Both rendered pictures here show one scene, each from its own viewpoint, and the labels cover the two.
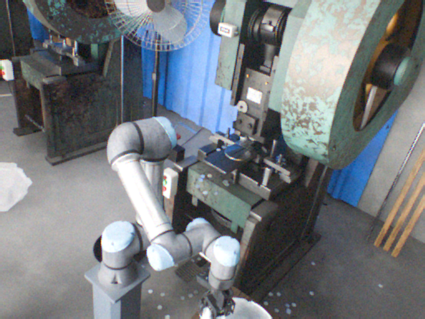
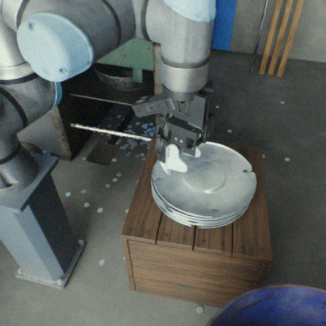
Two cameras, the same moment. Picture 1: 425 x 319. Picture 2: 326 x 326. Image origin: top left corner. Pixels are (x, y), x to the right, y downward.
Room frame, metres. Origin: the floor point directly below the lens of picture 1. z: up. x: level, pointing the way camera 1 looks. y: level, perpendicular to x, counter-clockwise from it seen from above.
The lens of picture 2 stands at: (0.36, 0.10, 1.01)
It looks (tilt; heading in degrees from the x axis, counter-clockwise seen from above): 44 degrees down; 340
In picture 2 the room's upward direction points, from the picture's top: straight up
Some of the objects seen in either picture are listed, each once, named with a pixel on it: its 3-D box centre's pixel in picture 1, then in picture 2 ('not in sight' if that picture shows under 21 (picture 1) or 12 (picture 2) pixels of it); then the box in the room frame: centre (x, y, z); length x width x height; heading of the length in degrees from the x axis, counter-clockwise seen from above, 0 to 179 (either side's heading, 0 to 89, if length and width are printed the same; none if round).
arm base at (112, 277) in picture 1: (118, 264); (0, 161); (1.00, 0.30, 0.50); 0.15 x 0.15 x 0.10
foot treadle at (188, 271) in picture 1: (217, 251); (123, 125); (1.51, -0.10, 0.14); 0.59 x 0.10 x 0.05; 144
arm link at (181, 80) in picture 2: (222, 276); (185, 70); (0.77, -0.08, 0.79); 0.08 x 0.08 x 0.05
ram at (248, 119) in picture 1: (258, 99); not in sight; (1.59, -0.16, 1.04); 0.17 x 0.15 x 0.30; 144
